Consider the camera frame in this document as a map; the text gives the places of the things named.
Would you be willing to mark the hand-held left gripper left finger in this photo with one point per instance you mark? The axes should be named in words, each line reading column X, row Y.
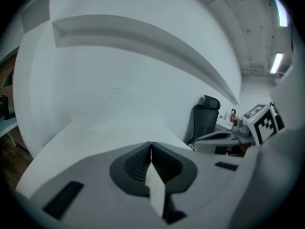
column 95, row 175

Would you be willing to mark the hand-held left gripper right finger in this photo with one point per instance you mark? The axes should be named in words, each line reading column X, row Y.
column 205, row 175

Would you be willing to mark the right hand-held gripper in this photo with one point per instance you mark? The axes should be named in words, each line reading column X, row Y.
column 262, row 125

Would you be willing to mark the white side desk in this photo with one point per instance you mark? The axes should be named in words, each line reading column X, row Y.
column 224, row 128

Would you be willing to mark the black mesh office chair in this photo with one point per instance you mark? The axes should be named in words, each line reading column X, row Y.
column 205, row 120

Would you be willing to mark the small red potted plant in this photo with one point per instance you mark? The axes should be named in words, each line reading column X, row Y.
column 232, row 118

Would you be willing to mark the white table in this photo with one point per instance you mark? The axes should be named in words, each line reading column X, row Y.
column 95, row 142

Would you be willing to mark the black desk stand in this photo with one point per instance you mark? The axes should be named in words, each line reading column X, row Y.
column 233, row 111

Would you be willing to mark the person's white shirt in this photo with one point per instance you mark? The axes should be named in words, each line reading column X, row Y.
column 286, row 163

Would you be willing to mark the white desk with curved legs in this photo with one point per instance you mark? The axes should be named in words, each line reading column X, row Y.
column 8, row 128

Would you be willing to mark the long ceiling light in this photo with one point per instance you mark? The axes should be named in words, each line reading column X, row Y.
column 276, row 62

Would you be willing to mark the black flask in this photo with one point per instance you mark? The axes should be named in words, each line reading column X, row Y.
column 5, row 106

